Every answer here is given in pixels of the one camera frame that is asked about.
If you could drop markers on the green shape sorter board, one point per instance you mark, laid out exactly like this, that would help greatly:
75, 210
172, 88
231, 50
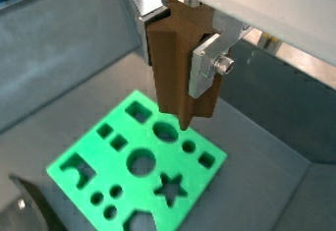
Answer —
136, 164

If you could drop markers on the brown star-shaped peg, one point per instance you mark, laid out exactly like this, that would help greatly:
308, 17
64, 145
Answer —
174, 37

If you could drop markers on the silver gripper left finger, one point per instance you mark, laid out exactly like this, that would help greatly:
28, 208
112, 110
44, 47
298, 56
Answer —
148, 11

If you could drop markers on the black bracket with screw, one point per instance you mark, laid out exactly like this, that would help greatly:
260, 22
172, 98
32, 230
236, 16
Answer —
28, 212

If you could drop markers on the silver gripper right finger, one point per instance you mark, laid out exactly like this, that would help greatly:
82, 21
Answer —
210, 57

